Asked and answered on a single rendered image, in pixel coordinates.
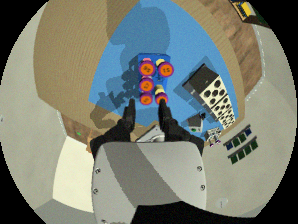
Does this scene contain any blue mat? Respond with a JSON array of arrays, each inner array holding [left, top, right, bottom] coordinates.
[[88, 0, 239, 141]]

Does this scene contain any white tube rack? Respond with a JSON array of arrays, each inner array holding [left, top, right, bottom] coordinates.
[[204, 127, 222, 142]]

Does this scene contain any cream bucket adapter block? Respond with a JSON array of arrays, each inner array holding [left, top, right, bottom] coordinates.
[[189, 67, 227, 108], [211, 93, 232, 118], [218, 106, 234, 124], [222, 115, 235, 129]]

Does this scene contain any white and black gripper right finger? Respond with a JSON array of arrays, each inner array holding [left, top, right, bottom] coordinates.
[[158, 99, 204, 157]]

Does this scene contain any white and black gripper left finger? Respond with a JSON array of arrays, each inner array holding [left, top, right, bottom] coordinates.
[[90, 98, 136, 160]]

